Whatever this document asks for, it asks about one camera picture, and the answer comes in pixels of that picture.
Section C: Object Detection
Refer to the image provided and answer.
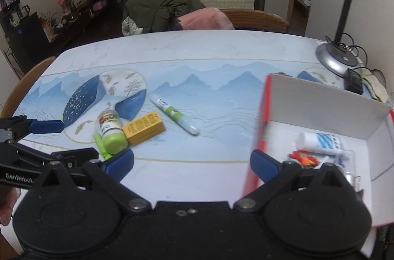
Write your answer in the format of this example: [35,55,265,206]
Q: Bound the person's left hand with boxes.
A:
[0,186,19,227]

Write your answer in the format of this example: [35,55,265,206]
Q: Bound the clear bottle with blue capsules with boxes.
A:
[320,149,362,191]

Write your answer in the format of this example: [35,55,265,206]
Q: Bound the white and green pen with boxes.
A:
[150,94,200,136]

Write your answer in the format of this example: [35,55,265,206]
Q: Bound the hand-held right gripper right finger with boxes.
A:
[233,149,355,212]

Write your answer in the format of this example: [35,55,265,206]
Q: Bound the pink towel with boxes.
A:
[178,8,236,31]

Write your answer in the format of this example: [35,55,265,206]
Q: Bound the pale patterned cloth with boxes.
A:
[361,67,394,109]

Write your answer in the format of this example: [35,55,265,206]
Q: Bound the red toy keychain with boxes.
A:
[288,150,319,170]

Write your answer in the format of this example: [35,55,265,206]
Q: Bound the green jacket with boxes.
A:
[122,0,205,37]

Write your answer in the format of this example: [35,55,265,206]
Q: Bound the black lamp cable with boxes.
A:
[325,32,385,85]

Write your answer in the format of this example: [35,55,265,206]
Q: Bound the black power adapter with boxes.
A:
[344,68,365,95]

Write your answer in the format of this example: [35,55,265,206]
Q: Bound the yellow cardboard box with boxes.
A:
[122,111,166,146]

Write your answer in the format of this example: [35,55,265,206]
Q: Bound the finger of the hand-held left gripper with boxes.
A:
[14,147,99,170]
[0,115,65,142]

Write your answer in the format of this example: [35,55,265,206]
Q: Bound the black coffee machine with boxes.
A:
[0,0,32,31]

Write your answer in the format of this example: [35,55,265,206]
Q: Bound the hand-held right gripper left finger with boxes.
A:
[31,149,152,212]

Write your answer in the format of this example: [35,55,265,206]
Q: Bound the wooden chair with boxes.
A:
[0,56,58,118]
[220,9,290,32]

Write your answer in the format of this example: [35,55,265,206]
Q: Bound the dark low cabinet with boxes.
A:
[40,0,121,47]

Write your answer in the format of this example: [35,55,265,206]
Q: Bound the red cardboard box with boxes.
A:
[242,73,394,229]

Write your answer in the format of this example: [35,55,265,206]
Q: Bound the green marker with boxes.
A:
[94,133,113,161]

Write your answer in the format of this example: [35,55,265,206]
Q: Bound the white tube with blue label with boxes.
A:
[296,132,347,156]

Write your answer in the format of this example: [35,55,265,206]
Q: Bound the jar with green lid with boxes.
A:
[98,110,129,155]

